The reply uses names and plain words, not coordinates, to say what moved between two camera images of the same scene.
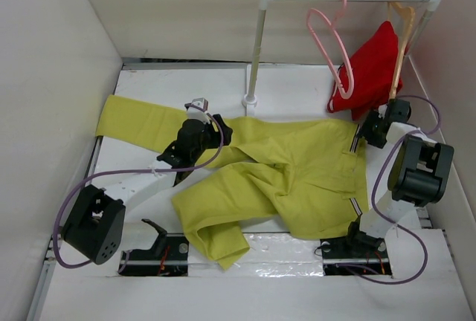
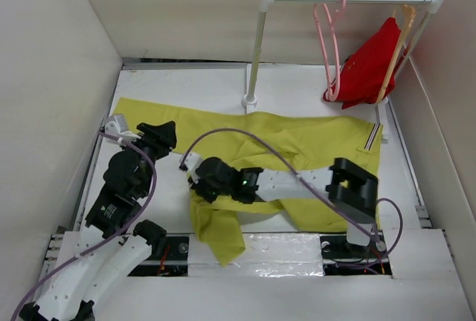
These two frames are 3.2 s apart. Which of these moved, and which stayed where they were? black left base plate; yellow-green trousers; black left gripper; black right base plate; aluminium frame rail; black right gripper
Moved: black right gripper; black left gripper; yellow-green trousers
Stayed: aluminium frame rail; black left base plate; black right base plate
